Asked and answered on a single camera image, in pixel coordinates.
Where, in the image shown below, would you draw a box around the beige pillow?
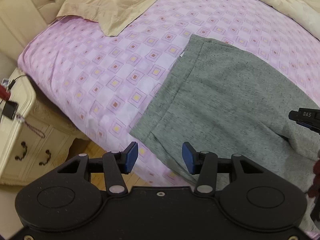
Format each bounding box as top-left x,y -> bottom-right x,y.
57,0 -> 157,36

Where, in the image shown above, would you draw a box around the purple patterned bed sheet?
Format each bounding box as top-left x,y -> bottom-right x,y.
18,0 -> 319,186

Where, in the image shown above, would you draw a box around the grey speckled pants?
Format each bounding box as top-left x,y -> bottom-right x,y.
130,35 -> 319,191

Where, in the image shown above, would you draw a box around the cream nightstand with drawers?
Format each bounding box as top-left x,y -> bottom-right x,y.
1,69 -> 89,186

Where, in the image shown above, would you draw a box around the cream tufted headboard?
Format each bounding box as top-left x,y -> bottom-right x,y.
1,0 -> 65,60

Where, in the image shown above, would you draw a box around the red black items on nightstand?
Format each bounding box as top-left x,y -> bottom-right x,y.
1,75 -> 26,120

